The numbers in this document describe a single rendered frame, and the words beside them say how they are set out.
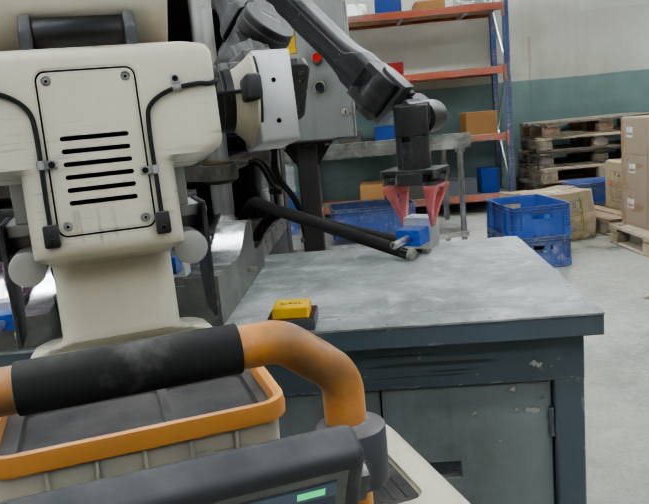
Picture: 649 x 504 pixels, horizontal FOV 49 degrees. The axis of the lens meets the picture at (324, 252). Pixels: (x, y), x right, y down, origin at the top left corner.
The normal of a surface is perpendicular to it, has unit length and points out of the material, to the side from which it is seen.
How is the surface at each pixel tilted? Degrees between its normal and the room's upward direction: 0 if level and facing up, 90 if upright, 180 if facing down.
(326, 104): 90
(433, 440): 90
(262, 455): 25
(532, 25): 90
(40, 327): 90
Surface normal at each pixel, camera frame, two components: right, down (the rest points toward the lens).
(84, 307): 0.29, 0.01
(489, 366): -0.07, 0.19
